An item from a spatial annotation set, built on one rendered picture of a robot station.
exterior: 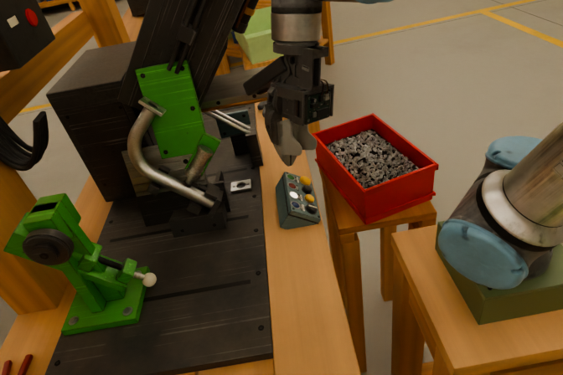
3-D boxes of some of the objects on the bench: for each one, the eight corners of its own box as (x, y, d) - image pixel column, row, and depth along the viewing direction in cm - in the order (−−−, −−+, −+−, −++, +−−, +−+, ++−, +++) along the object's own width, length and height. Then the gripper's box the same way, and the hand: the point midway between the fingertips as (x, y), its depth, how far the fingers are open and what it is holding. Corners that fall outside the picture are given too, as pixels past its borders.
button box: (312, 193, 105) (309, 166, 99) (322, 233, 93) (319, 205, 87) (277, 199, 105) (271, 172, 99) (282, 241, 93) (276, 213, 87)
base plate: (254, 91, 158) (253, 86, 157) (274, 358, 69) (272, 352, 68) (152, 110, 159) (150, 105, 158) (43, 398, 70) (36, 392, 68)
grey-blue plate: (256, 148, 120) (247, 108, 112) (256, 151, 119) (247, 111, 110) (226, 153, 121) (214, 114, 112) (226, 157, 119) (214, 117, 111)
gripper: (298, 49, 54) (296, 186, 63) (340, 43, 59) (333, 168, 68) (258, 43, 59) (262, 169, 68) (300, 38, 65) (298, 154, 74)
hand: (286, 157), depth 70 cm, fingers closed
